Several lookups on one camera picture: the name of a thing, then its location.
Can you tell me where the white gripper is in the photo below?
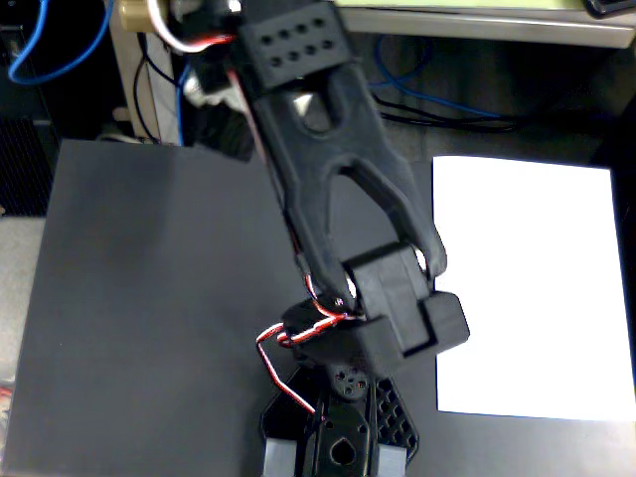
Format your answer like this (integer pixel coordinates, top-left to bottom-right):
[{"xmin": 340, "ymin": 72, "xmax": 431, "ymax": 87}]
[{"xmin": 184, "ymin": 74, "xmax": 228, "ymax": 108}]

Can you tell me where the black foam cube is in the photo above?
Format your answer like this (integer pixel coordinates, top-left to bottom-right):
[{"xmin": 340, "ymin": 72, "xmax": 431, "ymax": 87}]
[{"xmin": 191, "ymin": 106, "xmax": 257, "ymax": 163}]

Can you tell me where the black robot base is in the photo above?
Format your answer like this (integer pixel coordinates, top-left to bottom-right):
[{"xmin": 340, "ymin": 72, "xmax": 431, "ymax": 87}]
[{"xmin": 260, "ymin": 365, "xmax": 421, "ymax": 477}]

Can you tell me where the beige desk leg panel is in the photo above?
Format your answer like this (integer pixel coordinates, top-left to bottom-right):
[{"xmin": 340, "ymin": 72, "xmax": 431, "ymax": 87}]
[{"xmin": 108, "ymin": 0, "xmax": 183, "ymax": 146}]

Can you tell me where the beige plastic box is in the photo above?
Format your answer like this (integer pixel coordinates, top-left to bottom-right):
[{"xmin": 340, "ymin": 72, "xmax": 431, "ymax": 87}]
[{"xmin": 117, "ymin": 0, "xmax": 156, "ymax": 32}]

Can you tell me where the black computer tower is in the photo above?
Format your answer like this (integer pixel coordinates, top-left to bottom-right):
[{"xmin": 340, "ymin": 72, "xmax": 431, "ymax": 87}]
[{"xmin": 0, "ymin": 24, "xmax": 61, "ymax": 218}]

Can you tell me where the white paper sheet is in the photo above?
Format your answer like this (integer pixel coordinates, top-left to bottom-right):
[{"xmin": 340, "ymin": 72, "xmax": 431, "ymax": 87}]
[{"xmin": 431, "ymin": 155, "xmax": 636, "ymax": 422}]

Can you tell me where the black desk item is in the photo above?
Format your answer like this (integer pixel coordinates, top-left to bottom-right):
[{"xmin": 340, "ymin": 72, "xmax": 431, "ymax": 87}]
[{"xmin": 581, "ymin": 0, "xmax": 636, "ymax": 20}]

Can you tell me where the straight blue cable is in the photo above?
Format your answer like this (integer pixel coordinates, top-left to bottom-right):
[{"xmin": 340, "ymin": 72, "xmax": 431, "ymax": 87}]
[{"xmin": 174, "ymin": 62, "xmax": 194, "ymax": 148}]

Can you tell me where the long red white servo cable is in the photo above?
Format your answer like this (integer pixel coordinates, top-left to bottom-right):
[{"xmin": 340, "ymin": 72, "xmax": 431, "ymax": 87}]
[{"xmin": 146, "ymin": 0, "xmax": 238, "ymax": 54}]

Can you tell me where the thin black cable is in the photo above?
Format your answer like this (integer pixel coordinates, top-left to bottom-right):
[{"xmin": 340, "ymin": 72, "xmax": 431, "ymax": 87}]
[{"xmin": 133, "ymin": 32, "xmax": 175, "ymax": 145}]

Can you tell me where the looped blue cable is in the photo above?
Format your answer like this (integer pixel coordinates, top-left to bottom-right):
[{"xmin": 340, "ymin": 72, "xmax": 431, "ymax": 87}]
[{"xmin": 7, "ymin": 0, "xmax": 113, "ymax": 85}]

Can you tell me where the blue floor cable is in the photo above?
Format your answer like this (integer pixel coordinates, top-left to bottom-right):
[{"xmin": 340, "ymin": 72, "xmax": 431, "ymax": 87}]
[{"xmin": 370, "ymin": 34, "xmax": 503, "ymax": 120}]

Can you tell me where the black floor cable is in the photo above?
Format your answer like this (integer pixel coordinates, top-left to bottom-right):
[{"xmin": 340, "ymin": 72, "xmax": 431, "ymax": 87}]
[{"xmin": 370, "ymin": 88, "xmax": 622, "ymax": 135}]

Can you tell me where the red white black servo cable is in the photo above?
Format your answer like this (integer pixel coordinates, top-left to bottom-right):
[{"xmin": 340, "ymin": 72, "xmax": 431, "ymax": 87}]
[{"xmin": 255, "ymin": 275, "xmax": 367, "ymax": 416}]

